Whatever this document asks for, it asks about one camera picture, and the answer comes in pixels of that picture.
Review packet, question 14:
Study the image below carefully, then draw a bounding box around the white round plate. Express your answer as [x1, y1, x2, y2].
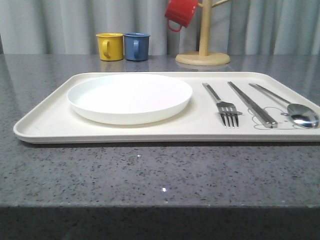
[67, 73, 193, 125]

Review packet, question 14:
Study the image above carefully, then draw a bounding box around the silver metal fork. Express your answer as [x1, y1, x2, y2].
[202, 82, 240, 128]

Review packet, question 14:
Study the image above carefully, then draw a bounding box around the silver metal chopstick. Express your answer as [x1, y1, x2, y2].
[227, 81, 273, 129]
[229, 81, 279, 129]

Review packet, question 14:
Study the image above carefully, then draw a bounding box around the silver metal spoon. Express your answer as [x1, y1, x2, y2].
[249, 83, 320, 129]

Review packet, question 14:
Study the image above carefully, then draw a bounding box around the wooden mug tree stand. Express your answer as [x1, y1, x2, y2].
[175, 0, 231, 66]

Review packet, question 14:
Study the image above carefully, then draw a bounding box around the blue enamel mug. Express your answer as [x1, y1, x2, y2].
[123, 32, 151, 62]

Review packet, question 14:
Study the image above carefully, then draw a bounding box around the yellow enamel mug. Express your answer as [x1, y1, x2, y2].
[96, 33, 124, 61]

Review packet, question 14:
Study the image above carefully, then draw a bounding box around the cream rabbit serving tray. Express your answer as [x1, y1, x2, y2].
[13, 72, 320, 144]

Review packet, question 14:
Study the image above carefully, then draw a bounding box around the red enamel mug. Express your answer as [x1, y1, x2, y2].
[164, 0, 199, 32]

